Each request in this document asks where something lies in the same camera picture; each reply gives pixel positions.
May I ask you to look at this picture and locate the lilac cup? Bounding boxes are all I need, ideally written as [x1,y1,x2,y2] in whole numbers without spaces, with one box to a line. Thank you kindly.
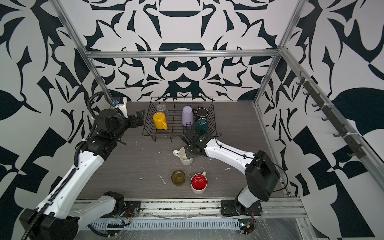
[182,106,194,127]

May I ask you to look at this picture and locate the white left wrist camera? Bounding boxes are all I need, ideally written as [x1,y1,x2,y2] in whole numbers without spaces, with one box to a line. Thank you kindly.
[113,97,128,119]

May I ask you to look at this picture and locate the olive glass cup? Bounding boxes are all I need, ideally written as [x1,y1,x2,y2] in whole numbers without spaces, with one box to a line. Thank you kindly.
[171,170,186,187]

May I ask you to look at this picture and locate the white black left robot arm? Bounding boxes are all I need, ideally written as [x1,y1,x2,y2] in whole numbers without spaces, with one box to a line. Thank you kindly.
[20,92,145,240]

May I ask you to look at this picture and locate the cream white cup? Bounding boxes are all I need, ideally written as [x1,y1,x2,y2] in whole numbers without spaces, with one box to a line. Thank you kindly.
[173,147,194,166]

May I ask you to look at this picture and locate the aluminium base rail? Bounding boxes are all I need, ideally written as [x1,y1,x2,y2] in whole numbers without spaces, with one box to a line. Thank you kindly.
[125,198,307,218]

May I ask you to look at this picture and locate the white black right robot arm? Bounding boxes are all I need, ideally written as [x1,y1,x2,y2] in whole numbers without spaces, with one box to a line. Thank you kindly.
[181,129,283,217]

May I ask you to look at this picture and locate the yellow mug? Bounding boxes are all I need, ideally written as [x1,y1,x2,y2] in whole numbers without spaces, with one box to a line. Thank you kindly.
[153,112,168,130]

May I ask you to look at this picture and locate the green mug cream inside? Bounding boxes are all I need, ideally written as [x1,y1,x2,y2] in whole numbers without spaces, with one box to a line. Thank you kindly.
[196,118,209,134]

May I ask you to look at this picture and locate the grey wall hook rail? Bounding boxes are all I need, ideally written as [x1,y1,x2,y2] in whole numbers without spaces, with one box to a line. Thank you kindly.
[297,73,367,159]

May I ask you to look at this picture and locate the white mug red inside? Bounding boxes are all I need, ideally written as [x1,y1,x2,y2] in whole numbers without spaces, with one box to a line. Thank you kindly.
[190,172,208,195]

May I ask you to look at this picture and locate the white slotted cable duct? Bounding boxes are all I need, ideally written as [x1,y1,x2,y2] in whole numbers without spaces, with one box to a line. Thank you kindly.
[91,219,240,231]

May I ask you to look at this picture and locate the black mug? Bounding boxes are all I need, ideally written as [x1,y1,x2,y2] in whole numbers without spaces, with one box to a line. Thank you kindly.
[196,108,209,118]

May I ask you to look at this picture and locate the black wire dish rack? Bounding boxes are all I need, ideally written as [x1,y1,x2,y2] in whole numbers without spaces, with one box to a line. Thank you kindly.
[143,96,217,141]

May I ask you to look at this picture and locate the clear glass cup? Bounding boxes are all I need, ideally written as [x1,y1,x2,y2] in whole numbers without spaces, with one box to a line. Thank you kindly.
[156,104,169,118]

